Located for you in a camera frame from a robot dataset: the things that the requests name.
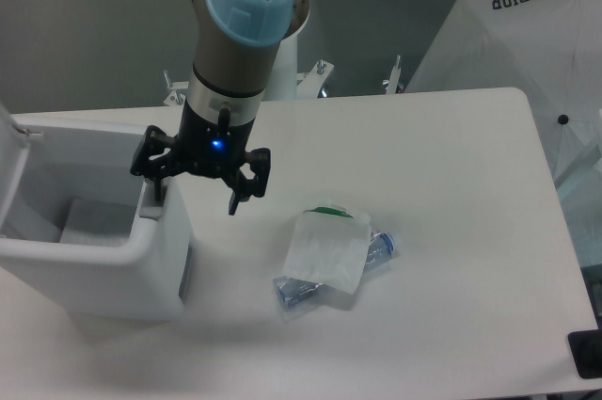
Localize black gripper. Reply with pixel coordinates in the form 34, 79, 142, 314
129, 101, 272, 216

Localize white push-button trash can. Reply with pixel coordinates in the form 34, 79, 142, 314
1, 111, 193, 321

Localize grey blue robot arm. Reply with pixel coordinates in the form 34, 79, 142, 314
131, 0, 296, 212

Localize white plastic pouch green top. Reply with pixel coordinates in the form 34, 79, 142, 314
283, 205, 372, 295

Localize clear plastic water bottle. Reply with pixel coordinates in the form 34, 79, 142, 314
273, 226, 401, 312

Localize white umbrella with lettering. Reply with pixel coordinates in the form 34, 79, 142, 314
407, 0, 601, 178

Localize black device at edge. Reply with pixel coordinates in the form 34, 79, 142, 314
567, 329, 602, 379

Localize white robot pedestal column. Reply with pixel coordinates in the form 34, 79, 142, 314
263, 0, 310, 102

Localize white metal base frame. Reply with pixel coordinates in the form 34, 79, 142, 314
162, 54, 405, 107

